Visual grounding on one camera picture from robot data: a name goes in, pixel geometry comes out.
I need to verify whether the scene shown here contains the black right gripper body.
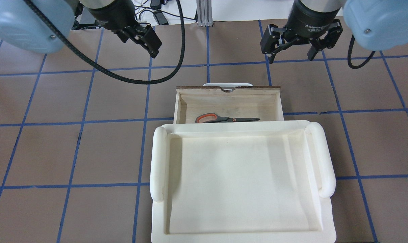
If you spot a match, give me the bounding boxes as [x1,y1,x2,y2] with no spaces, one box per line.
[261,0,343,54]

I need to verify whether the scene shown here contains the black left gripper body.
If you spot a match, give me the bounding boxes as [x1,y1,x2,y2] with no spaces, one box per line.
[82,0,151,51]

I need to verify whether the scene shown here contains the wooden drawer with white handle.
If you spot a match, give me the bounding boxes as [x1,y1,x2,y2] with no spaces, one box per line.
[174,83,284,124]

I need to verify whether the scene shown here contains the grey orange handled scissors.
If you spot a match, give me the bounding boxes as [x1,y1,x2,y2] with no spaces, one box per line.
[195,113,260,124]

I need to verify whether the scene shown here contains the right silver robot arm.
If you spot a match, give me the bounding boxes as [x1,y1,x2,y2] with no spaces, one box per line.
[260,0,408,69]

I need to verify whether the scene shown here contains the black power brick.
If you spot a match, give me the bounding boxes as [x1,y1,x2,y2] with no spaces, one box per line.
[152,10,169,26]

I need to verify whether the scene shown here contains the white plastic tray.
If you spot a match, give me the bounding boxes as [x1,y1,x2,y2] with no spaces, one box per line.
[149,120,337,243]

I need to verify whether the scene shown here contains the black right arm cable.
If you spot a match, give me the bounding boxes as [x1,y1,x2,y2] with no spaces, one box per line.
[347,34,377,70]

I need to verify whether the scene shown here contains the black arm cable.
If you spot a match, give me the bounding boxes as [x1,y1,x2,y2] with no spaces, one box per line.
[23,0,186,85]
[347,34,377,70]

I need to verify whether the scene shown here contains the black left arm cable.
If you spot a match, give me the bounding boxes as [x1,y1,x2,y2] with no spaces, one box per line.
[23,0,186,85]

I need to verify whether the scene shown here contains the aluminium frame post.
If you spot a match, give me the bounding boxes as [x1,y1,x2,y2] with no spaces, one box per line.
[196,0,213,27]

